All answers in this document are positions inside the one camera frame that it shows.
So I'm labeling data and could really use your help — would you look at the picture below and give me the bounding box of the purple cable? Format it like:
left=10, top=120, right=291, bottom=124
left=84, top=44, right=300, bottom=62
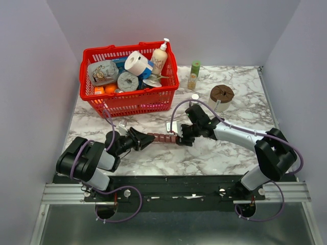
left=170, top=99, right=305, bottom=223
left=69, top=109, right=144, bottom=223

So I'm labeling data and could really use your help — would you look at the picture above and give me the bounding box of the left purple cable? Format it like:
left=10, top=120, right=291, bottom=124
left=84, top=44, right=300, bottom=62
left=69, top=109, right=144, bottom=223

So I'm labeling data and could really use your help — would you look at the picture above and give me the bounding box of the green lidded spice jar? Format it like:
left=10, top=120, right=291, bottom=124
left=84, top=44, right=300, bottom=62
left=188, top=60, right=201, bottom=90

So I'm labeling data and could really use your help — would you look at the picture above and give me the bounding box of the orange fruit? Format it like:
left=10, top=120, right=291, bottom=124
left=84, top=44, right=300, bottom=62
left=104, top=83, right=118, bottom=94

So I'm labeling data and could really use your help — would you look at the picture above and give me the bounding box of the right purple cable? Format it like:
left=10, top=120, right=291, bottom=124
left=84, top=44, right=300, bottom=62
left=170, top=99, right=305, bottom=223

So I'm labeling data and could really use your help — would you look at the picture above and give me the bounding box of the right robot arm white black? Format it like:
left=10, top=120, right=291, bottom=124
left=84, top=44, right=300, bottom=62
left=167, top=104, right=297, bottom=200

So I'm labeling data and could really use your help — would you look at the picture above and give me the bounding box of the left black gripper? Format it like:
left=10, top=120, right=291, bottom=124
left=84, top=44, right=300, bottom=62
left=116, top=127, right=155, bottom=156

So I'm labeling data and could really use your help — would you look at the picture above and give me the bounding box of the white toilet paper roll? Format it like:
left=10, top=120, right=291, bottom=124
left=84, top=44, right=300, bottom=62
left=124, top=51, right=148, bottom=76

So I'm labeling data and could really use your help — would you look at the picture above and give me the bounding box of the beige cup brown lid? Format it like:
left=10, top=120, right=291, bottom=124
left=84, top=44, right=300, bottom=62
left=208, top=85, right=235, bottom=112

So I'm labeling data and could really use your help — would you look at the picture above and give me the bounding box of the grey wrapped paper roll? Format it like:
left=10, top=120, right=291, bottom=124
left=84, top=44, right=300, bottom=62
left=117, top=71, right=139, bottom=92

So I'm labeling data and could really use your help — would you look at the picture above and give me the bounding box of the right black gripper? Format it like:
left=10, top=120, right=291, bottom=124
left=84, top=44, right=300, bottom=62
left=175, top=124, right=201, bottom=148

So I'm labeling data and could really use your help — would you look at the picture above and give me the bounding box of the blue package in basket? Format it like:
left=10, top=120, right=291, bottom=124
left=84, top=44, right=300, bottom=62
left=113, top=57, right=153, bottom=90

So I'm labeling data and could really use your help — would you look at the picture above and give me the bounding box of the white lidded yogurt cup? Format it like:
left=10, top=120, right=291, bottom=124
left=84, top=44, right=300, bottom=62
left=141, top=74, right=169, bottom=89

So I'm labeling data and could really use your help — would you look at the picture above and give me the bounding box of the cream pump lotion bottle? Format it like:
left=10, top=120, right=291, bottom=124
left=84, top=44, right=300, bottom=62
left=151, top=38, right=170, bottom=75

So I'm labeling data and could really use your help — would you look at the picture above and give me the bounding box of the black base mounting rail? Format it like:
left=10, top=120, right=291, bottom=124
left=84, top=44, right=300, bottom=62
left=84, top=175, right=268, bottom=212

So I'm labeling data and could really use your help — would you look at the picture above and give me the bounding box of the red plastic shopping basket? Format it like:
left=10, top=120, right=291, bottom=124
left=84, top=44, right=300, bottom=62
left=79, top=41, right=179, bottom=117

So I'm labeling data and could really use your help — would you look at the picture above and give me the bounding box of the white pill bottle blue label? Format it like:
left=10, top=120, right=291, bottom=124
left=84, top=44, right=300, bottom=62
left=189, top=93, right=199, bottom=107

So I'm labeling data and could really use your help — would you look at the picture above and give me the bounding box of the wrapped grey tissue pack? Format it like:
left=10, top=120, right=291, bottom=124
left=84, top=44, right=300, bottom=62
left=87, top=60, right=119, bottom=87

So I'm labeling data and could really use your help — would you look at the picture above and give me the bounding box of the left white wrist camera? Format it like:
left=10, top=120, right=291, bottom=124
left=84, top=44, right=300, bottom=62
left=118, top=119, right=128, bottom=136

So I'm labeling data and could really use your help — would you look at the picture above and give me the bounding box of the orange small carton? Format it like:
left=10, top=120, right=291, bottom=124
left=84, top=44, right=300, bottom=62
left=94, top=86, right=105, bottom=95

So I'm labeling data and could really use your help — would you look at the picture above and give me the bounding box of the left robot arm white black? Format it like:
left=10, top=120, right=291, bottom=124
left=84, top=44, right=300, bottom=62
left=56, top=127, right=155, bottom=202

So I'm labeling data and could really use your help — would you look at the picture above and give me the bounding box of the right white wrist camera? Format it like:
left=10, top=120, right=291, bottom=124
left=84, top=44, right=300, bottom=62
left=166, top=121, right=182, bottom=137

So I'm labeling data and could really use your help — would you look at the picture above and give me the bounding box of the dark red weekly pill organizer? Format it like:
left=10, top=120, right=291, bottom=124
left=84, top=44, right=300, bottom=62
left=148, top=133, right=176, bottom=144

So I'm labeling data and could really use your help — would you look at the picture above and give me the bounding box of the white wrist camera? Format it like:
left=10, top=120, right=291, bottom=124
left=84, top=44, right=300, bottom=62
left=118, top=119, right=128, bottom=136
left=166, top=121, right=182, bottom=137

